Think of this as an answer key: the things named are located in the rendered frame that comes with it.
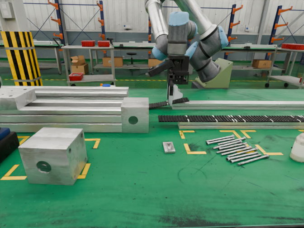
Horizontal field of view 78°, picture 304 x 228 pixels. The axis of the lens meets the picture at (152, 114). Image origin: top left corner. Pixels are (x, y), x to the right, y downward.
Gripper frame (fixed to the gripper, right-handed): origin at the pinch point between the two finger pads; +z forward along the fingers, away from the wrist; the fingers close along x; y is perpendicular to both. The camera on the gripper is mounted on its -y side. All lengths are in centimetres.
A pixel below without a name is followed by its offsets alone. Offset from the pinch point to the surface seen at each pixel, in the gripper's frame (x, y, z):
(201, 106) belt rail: -0.6, 14.8, 2.5
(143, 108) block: -23.2, -11.2, -5.6
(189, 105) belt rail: -1.3, 9.2, 1.6
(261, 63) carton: 479, 334, 47
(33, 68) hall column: 267, -212, 32
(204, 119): -19.3, 10.5, 0.0
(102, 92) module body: -4.1, -28.5, -4.9
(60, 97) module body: -3.1, -46.0, -2.7
